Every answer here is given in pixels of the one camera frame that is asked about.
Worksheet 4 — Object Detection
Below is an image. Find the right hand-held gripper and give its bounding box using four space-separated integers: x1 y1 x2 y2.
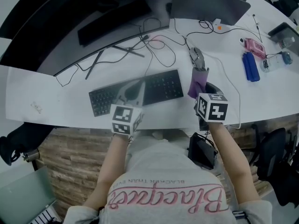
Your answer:
194 82 229 132

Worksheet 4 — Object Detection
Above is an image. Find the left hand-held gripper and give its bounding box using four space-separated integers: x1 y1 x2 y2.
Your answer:
110 79 144 135

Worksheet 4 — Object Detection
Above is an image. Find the purple cloth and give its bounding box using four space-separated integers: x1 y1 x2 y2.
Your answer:
187 66 210 100

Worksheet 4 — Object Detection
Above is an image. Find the black keyboard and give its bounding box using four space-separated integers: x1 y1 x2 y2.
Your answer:
88 69 185 118

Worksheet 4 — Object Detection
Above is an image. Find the person's left forearm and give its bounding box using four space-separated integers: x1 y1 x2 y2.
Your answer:
83 133 131 211

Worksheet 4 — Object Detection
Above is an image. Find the person's right forearm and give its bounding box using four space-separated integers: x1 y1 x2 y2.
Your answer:
209 122 261 206

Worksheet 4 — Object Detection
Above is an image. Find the grey computer mouse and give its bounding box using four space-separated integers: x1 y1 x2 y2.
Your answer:
188 47 206 71

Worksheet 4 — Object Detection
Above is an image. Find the blue folded pouch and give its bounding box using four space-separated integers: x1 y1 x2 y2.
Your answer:
242 51 261 83

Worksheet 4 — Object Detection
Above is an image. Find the black monitor stand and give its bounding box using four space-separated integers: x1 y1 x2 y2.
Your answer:
85 45 145 80

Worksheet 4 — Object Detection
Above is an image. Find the pink handheld device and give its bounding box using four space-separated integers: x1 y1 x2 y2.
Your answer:
239 37 267 60

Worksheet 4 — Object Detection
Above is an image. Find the black waist pack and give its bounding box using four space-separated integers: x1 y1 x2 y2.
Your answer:
188 132 219 170

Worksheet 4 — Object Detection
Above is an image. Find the thin black rod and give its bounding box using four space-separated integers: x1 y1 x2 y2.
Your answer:
252 14 263 43

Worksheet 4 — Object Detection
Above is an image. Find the white printed t-shirt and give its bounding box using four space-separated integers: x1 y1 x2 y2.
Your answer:
63 128 273 224

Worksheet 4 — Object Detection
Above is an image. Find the clear water bottle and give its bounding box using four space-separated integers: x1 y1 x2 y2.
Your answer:
278 36 297 49

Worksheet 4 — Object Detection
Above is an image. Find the black office chair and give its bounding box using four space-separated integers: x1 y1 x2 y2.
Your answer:
0 122 54 167
240 124 299 207

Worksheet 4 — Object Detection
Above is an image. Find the curved black monitor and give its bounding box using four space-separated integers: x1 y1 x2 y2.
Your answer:
0 0 171 77

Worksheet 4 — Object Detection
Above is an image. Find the frosted glass panel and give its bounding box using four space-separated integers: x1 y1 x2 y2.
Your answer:
0 166 58 224

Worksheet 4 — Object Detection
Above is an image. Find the white cable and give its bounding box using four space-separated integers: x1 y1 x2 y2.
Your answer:
205 55 242 129

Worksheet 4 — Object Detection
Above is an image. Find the black mouse cable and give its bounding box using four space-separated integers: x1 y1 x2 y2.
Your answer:
172 19 214 50

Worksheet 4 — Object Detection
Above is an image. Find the white bracket with orange dot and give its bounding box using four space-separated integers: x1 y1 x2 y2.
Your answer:
212 19 232 31

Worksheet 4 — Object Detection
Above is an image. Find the black monitor power cable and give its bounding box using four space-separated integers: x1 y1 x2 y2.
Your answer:
55 63 79 87

